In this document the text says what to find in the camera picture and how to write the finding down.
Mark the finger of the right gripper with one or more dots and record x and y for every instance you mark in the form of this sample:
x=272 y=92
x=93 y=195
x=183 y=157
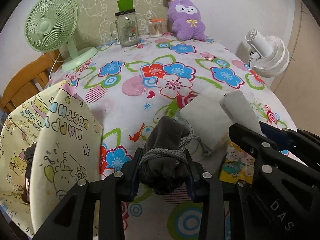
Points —
x=265 y=151
x=297 y=142

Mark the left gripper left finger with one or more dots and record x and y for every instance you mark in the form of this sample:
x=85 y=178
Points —
x=73 y=217

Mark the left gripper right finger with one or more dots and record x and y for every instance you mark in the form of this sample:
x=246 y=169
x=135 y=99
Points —
x=203 y=187

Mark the cartoon yellow tissue pack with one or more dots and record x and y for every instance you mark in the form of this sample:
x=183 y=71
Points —
x=238 y=165

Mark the grey drawstring pouch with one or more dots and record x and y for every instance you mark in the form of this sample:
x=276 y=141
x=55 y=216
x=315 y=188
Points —
x=164 y=166

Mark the beige door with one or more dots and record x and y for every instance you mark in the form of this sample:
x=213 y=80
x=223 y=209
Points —
x=298 y=87

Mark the white tissue pack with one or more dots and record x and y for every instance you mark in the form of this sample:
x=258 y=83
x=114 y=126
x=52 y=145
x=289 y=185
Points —
x=210 y=116

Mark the yellow patterned storage box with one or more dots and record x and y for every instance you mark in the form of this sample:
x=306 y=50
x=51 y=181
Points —
x=48 y=143

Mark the white standing fan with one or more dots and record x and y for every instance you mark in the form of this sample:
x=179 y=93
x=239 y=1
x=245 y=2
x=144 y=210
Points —
x=270 y=57

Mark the floral tablecloth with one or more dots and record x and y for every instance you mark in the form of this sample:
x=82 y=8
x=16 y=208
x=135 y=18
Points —
x=128 y=90

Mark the wooden chair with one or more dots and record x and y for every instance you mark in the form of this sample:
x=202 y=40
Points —
x=29 y=80

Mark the purple plush bunny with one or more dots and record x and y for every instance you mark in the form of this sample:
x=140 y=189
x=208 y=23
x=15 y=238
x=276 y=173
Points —
x=185 y=20

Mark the cotton swab container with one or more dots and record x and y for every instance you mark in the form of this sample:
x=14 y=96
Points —
x=156 y=27

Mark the glass jar green lid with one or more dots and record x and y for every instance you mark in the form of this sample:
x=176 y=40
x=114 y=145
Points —
x=125 y=28

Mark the green desk fan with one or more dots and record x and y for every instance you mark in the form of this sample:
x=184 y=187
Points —
x=51 y=25

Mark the green patterned wall mat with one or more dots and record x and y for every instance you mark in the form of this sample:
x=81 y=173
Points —
x=96 y=19

